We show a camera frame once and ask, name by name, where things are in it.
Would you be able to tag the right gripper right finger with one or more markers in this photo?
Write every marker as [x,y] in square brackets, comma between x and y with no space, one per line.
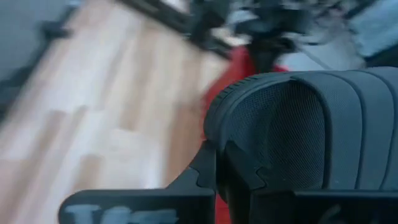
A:
[311,208]

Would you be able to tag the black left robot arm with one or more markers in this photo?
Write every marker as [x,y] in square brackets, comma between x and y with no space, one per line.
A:
[267,53]

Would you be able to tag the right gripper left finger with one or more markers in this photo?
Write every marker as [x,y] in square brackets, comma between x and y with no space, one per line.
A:
[155,205]

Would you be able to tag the black rubber slide sandal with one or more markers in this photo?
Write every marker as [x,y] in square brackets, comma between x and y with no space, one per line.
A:
[342,109]

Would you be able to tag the red plastic bin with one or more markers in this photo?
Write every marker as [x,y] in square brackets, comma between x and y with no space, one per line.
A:
[236,71]

